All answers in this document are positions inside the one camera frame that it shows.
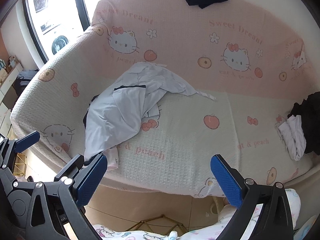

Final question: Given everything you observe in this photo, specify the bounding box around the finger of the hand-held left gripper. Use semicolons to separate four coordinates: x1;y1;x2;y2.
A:
0;131;41;163
0;154;85;189

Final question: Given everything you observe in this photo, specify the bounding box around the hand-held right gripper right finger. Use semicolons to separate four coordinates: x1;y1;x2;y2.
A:
210;154;295;240

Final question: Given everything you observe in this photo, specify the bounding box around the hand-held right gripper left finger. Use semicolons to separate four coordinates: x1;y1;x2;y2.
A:
25;154;108;240

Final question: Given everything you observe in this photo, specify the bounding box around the white t-shirt with navy trim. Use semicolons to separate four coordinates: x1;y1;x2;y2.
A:
84;62;217;161

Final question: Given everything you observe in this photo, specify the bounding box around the pink printed pajama garment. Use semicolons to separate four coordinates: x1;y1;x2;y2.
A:
107;146;119;171

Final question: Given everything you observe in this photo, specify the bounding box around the white cabinet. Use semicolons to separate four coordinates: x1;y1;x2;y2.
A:
0;55;23;130

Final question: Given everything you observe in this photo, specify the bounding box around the dark bag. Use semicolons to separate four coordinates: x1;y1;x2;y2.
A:
12;69;39;97

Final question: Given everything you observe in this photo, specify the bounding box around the person's fleece pajamas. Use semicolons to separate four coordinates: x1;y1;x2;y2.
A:
94;187;320;240

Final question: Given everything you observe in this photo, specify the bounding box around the cream sofa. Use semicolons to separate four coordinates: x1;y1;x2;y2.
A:
287;160;320;188

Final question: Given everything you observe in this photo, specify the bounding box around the folded white garment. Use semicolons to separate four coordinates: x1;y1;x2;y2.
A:
278;115;307;161

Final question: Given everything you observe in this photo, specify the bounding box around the white washing machine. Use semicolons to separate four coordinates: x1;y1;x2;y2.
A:
39;21;76;56

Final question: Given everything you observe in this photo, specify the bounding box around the black garment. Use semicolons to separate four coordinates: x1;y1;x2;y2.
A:
287;92;320;155

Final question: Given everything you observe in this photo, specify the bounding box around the pink cat print sofa blanket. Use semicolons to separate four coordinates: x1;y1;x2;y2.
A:
10;0;320;198

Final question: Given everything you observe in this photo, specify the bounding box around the black framed window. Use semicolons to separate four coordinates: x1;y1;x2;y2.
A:
24;0;125;64

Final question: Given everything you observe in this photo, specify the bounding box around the gold wire rack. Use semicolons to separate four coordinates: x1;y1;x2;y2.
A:
126;214;189;233

